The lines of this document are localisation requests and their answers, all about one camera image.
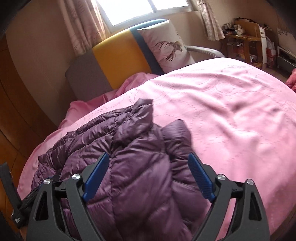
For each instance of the grey yellow blue headboard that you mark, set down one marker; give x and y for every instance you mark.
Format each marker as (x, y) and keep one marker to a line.
(107, 65)

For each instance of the grey curved bed rail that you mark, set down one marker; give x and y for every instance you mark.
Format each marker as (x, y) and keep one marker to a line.
(213, 53)

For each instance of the red orange ruffled quilt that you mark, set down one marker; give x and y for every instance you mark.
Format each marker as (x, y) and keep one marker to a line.
(291, 82)

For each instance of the left pink curtain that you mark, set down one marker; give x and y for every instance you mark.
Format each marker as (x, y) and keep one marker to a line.
(84, 23)

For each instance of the pink dotted bed cover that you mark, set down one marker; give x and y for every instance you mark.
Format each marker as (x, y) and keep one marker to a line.
(241, 121)

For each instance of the pink curtain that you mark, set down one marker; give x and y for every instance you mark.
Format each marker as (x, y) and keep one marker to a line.
(213, 30)
(84, 23)

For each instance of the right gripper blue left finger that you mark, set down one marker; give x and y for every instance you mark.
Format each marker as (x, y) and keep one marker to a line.
(93, 175)

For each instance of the white low shelf unit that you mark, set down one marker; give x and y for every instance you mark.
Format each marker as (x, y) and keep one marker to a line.
(286, 50)

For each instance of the purple quilted down jacket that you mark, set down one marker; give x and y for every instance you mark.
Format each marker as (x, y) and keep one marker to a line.
(148, 192)

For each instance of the pink deer print pillow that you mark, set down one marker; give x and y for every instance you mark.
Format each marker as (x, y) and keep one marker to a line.
(167, 46)

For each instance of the wooden wardrobe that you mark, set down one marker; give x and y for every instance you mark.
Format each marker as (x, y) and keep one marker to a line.
(23, 124)

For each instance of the cluttered wooden desk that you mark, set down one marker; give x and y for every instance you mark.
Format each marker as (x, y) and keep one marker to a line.
(247, 41)

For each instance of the bright bedroom window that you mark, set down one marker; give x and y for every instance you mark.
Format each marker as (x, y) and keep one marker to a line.
(123, 14)

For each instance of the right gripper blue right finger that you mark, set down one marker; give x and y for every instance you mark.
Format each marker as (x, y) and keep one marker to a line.
(202, 178)

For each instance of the right pink curtain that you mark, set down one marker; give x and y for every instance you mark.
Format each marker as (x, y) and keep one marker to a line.
(213, 30)

